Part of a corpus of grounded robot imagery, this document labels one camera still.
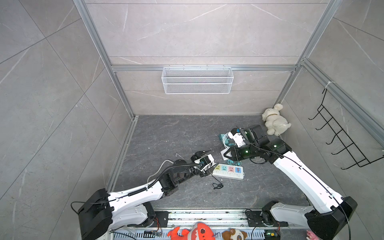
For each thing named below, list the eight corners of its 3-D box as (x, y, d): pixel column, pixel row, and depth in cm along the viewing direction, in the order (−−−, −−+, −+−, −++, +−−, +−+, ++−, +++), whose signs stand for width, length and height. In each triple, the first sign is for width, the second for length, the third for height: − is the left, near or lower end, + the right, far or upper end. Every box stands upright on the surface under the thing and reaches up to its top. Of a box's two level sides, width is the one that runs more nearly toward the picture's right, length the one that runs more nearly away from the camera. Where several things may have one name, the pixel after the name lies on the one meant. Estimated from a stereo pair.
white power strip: (212, 177, 90) (212, 175, 87) (212, 165, 95) (213, 163, 92) (243, 180, 89) (244, 178, 86) (241, 167, 94) (243, 165, 91)
